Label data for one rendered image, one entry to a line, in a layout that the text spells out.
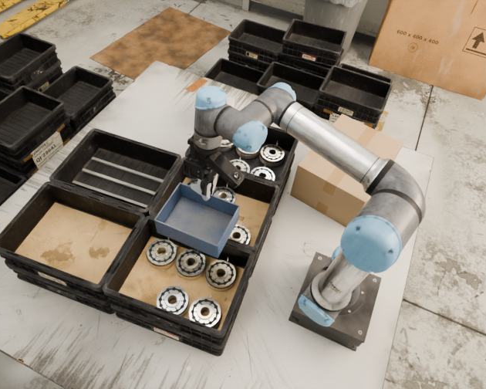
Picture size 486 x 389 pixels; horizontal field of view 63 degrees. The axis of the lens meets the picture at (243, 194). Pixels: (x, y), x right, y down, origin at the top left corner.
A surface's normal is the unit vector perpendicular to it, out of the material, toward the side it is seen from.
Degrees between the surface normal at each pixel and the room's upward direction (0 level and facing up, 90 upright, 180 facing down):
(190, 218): 2
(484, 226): 0
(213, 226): 2
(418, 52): 75
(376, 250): 86
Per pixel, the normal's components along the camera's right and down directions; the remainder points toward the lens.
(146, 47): 0.07, -0.61
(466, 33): -0.40, 0.57
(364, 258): -0.62, 0.52
